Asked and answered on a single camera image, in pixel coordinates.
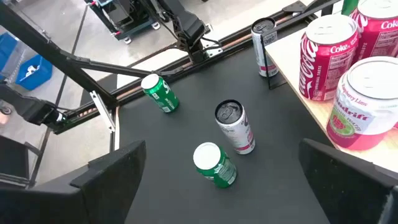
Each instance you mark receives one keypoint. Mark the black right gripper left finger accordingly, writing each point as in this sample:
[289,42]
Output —
[46,207]

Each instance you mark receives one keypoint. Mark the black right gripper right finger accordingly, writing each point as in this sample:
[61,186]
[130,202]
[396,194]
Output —
[354,199]

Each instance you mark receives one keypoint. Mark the pink white Spindrift can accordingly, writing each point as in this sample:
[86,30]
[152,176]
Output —
[363,102]

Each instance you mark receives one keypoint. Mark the tall silver Celsius can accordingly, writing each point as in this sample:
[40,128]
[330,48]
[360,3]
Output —
[237,133]
[258,46]

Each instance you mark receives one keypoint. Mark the red Coca-Cola can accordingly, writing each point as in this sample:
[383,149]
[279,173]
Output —
[379,34]
[326,62]

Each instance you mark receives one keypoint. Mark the green Sprite can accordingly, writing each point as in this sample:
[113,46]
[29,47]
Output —
[161,93]
[349,6]
[214,168]

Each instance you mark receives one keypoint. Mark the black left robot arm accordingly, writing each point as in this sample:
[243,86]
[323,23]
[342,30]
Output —
[186,25]

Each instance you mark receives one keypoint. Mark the wooden shelf black legs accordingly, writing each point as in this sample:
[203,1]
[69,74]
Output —
[289,56]

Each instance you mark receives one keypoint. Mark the blue plastic bin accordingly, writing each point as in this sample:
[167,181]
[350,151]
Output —
[40,74]
[6,46]

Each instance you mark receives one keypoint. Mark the black wheeled cart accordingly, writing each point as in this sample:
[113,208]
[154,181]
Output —
[124,15]

